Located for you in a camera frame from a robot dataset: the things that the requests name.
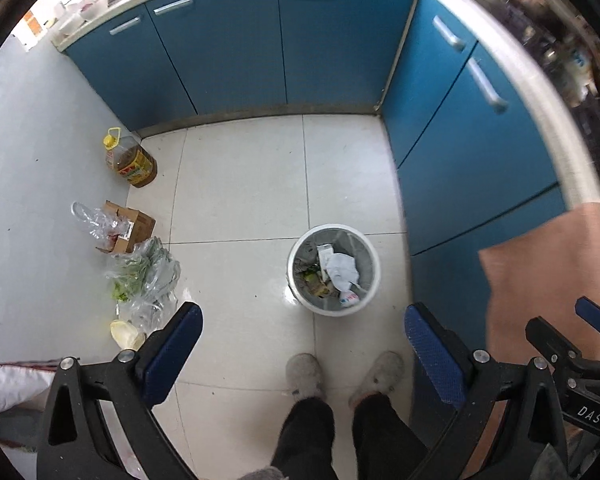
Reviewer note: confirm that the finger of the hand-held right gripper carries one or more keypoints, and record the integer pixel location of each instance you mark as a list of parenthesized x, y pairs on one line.
[(550, 342), (597, 312)]

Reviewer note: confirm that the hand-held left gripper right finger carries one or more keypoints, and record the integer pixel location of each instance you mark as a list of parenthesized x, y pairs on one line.
[(432, 360)]

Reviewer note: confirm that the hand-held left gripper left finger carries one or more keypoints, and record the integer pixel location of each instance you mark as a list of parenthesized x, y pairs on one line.
[(172, 355)]

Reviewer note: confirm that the white trash bin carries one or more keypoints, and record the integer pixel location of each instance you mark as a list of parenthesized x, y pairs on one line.
[(375, 280)]

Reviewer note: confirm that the white wrapper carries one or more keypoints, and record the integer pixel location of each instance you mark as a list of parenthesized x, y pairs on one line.
[(352, 297)]

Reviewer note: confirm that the white paper sheet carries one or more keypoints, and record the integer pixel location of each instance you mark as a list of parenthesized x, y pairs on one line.
[(337, 265)]

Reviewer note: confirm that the pale yellow lump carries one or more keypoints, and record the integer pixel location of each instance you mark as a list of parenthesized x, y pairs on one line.
[(125, 335)]

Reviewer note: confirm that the person's right grey slipper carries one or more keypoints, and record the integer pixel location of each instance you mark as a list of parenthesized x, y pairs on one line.
[(377, 377)]

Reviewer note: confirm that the person's grey slipper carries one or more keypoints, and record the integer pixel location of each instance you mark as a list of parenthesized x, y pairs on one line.
[(377, 377), (305, 375)]

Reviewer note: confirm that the striped cat print cloth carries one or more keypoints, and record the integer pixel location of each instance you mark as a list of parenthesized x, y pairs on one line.
[(540, 270)]

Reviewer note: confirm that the person's right leg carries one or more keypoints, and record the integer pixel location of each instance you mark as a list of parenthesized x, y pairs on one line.
[(385, 435)]

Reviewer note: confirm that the person's leg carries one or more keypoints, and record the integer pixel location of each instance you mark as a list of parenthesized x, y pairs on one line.
[(305, 435), (385, 435)]

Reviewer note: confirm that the bag of green vegetables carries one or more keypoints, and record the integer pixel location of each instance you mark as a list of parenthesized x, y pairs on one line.
[(140, 270)]

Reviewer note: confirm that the person's left grey slipper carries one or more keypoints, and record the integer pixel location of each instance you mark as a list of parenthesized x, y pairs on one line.
[(305, 375)]

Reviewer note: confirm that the cardboard box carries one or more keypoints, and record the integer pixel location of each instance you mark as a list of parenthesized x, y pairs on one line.
[(137, 227)]

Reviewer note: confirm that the person's left leg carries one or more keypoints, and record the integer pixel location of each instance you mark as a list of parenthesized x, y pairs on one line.
[(305, 435)]

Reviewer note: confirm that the small clear plastic bag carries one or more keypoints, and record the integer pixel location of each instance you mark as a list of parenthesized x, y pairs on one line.
[(92, 220)]

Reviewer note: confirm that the white sack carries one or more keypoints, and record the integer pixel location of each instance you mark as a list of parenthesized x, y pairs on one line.
[(10, 390)]

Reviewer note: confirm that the cooking oil bottle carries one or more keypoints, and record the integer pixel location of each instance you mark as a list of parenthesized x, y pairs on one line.
[(135, 165)]

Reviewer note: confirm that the blue kitchen cabinet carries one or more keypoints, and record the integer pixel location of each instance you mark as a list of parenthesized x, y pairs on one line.
[(330, 45)]

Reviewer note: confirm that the white bowl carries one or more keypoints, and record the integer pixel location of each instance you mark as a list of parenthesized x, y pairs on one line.
[(92, 7)]

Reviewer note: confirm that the orange white carton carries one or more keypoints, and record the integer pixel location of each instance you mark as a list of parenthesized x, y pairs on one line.
[(30, 27)]

